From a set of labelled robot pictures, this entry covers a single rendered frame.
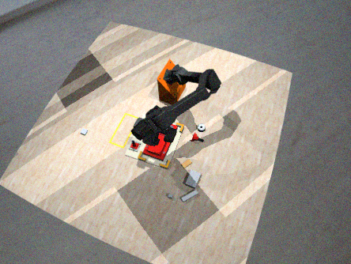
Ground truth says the black toy tyre with white hub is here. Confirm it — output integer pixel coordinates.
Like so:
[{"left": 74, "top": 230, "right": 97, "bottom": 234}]
[{"left": 198, "top": 123, "right": 206, "bottom": 132}]

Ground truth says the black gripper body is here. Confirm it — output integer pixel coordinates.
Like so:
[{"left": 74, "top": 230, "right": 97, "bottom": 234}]
[{"left": 133, "top": 117, "right": 177, "bottom": 143}]

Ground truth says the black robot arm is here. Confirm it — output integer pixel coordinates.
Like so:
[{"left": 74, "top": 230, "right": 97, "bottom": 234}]
[{"left": 131, "top": 64, "right": 221, "bottom": 147}]

